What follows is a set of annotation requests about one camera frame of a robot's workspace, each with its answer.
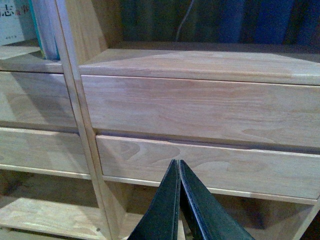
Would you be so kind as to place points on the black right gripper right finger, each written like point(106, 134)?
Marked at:
point(204, 215)

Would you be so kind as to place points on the white illustrated paperback book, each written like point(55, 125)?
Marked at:
point(16, 22)

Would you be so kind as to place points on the wooden bookshelf unit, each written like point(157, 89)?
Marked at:
point(86, 140)

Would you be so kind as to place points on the teal hardcover book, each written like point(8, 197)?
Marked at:
point(44, 29)

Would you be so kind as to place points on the dark blue curtain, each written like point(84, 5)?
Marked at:
point(271, 22)

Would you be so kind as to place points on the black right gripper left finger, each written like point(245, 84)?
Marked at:
point(160, 222)

